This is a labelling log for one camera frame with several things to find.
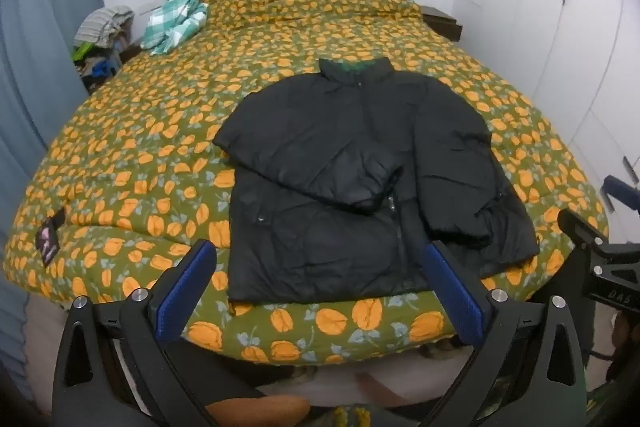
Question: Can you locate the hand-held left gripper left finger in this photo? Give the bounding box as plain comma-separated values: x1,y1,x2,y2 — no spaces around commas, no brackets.
52,238,221,427

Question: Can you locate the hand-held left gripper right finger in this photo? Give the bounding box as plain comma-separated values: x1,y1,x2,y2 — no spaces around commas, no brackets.
415,240,587,427

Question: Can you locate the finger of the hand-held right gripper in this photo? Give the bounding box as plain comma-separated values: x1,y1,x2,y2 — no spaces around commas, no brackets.
602,175,640,210
556,207,611,258

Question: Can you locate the black puffer jacket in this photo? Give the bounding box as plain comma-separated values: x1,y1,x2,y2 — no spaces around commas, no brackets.
212,57,541,305

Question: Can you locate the pile of assorted clothes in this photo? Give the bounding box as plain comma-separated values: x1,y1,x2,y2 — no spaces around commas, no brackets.
72,5,136,94

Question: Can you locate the person's left hand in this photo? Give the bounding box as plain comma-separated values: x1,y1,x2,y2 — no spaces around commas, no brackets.
206,393,310,427

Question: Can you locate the green orange floral duvet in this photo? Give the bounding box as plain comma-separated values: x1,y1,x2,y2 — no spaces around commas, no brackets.
2,0,611,365

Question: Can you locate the white wardrobe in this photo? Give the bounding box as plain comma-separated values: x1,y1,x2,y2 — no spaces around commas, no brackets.
455,0,640,208

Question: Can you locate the dark wooden nightstand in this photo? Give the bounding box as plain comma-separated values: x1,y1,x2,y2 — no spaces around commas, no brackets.
420,5,466,42

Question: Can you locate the green white checked cloth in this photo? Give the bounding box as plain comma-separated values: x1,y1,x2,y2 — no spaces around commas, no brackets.
140,0,208,55

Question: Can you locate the blue curtain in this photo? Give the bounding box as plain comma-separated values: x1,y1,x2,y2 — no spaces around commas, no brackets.
0,0,106,358

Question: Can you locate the grey striped garment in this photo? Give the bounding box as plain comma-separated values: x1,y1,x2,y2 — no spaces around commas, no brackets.
75,5,135,48

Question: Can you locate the smartphone with black strap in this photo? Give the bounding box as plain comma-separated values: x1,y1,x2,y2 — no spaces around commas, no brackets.
37,209,67,269

